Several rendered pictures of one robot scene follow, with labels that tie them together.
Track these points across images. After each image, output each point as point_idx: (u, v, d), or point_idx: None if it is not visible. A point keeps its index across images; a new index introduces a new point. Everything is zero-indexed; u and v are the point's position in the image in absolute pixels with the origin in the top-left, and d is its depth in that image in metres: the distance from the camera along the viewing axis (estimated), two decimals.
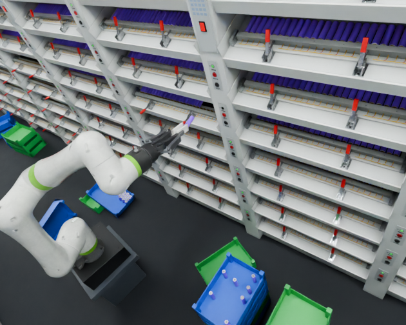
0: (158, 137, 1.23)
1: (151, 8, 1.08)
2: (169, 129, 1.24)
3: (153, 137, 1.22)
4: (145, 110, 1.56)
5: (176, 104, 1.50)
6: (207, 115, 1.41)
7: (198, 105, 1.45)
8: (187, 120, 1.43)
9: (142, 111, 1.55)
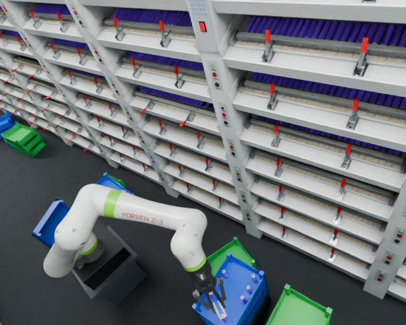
0: (221, 291, 1.22)
1: (151, 8, 1.08)
2: (222, 304, 1.22)
3: (222, 288, 1.21)
4: (145, 110, 1.56)
5: (176, 104, 1.50)
6: (207, 115, 1.41)
7: (198, 105, 1.45)
8: (187, 120, 1.43)
9: (142, 111, 1.55)
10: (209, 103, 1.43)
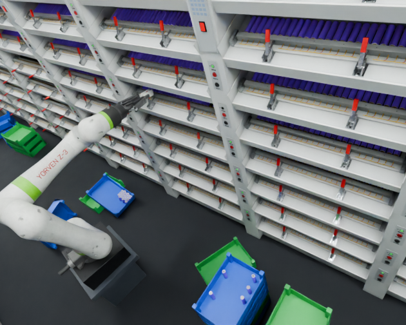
0: (140, 104, 1.48)
1: (151, 8, 1.08)
2: None
3: (138, 108, 1.47)
4: (149, 97, 1.55)
5: (178, 100, 1.50)
6: (209, 111, 1.42)
7: (200, 102, 1.45)
8: (190, 111, 1.42)
9: None
10: None
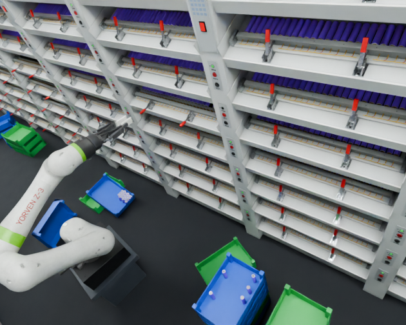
0: (116, 134, 1.42)
1: (151, 8, 1.08)
2: None
3: (115, 138, 1.41)
4: (145, 110, 1.56)
5: (176, 104, 1.50)
6: (207, 115, 1.41)
7: (200, 102, 1.45)
8: (187, 120, 1.43)
9: (142, 111, 1.55)
10: None
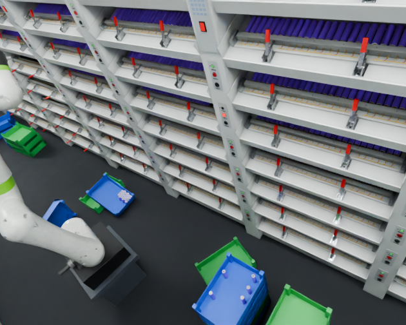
0: None
1: (151, 8, 1.08)
2: None
3: None
4: (149, 97, 1.55)
5: (178, 100, 1.50)
6: (209, 111, 1.42)
7: (200, 102, 1.45)
8: (190, 111, 1.42)
9: (149, 93, 1.55)
10: None
